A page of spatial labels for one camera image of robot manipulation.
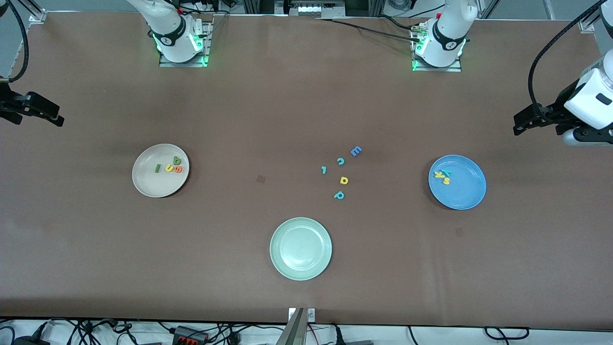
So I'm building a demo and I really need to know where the blue plate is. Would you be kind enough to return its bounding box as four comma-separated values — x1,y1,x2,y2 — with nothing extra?
428,154,487,210

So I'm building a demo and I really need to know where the beige brown plate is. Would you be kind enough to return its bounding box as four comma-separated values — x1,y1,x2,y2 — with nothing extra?
132,143,190,198

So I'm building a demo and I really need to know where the brown table cover sheet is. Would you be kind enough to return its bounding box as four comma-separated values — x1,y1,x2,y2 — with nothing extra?
0,11,613,331

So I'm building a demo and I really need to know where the black box with orange connectors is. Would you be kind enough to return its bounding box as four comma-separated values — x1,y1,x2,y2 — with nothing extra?
173,325,209,345

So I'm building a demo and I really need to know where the pale green plate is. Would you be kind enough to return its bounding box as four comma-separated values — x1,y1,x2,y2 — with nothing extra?
270,217,333,281

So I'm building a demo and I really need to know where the grey aluminium bar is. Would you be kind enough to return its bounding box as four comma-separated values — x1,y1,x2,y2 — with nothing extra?
275,308,306,345

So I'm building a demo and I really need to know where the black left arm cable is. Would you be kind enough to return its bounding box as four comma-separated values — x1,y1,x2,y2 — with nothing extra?
527,0,603,115

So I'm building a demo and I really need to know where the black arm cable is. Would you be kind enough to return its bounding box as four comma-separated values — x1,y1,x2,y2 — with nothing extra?
4,0,30,83
527,0,603,115

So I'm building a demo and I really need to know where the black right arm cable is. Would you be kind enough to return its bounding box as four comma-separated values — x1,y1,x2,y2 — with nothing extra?
4,0,30,83

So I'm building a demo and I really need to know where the aluminium extrusion rail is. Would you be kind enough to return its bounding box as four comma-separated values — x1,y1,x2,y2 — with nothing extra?
17,0,46,21
581,0,613,30

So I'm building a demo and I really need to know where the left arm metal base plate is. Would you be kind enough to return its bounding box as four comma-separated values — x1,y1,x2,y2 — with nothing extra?
411,22,463,73

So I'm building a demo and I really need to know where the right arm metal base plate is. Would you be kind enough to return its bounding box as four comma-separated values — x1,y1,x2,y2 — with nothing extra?
159,19,214,68

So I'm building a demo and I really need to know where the short black table cable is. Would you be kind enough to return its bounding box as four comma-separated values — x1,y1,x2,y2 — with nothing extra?
378,14,420,31

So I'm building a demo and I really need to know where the long black table cable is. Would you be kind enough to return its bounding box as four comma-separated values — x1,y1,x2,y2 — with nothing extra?
317,17,422,43

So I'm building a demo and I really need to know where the black looped cable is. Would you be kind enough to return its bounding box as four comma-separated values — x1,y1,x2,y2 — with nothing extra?
483,326,530,341

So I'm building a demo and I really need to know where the aluminium frame with silver device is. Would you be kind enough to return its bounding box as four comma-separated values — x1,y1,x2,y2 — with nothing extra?
242,0,384,18

